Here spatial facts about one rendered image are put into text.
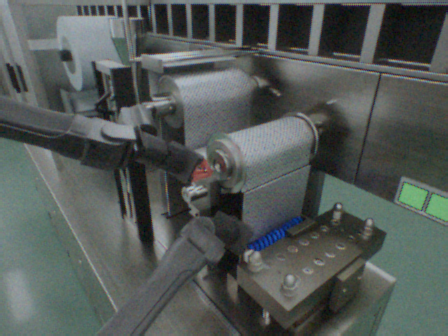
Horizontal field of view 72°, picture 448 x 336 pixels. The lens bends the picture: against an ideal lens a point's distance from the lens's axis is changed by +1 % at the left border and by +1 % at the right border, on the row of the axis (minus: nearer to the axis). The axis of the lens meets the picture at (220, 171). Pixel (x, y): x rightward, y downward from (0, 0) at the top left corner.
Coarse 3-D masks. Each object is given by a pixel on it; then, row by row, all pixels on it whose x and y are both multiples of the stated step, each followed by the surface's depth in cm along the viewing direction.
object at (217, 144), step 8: (216, 144) 71; (224, 144) 68; (208, 152) 75; (232, 152) 67; (208, 160) 76; (232, 160) 68; (232, 168) 68; (240, 168) 68; (232, 176) 69; (224, 184) 73; (232, 184) 70
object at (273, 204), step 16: (288, 176) 78; (304, 176) 83; (256, 192) 72; (272, 192) 77; (288, 192) 81; (304, 192) 87; (256, 208) 75; (272, 208) 80; (288, 208) 85; (256, 224) 78; (272, 224) 83
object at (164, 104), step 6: (150, 96) 81; (156, 96) 81; (162, 96) 82; (168, 96) 82; (156, 102) 80; (162, 102) 81; (168, 102) 82; (174, 102) 83; (156, 108) 80; (162, 108) 81; (168, 108) 82; (174, 108) 83; (156, 114) 81; (162, 114) 82; (168, 114) 84
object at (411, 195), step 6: (408, 186) 72; (414, 186) 71; (402, 192) 73; (408, 192) 72; (414, 192) 71; (420, 192) 70; (426, 192) 69; (402, 198) 74; (408, 198) 72; (414, 198) 71; (420, 198) 70; (408, 204) 73; (414, 204) 72; (420, 204) 71
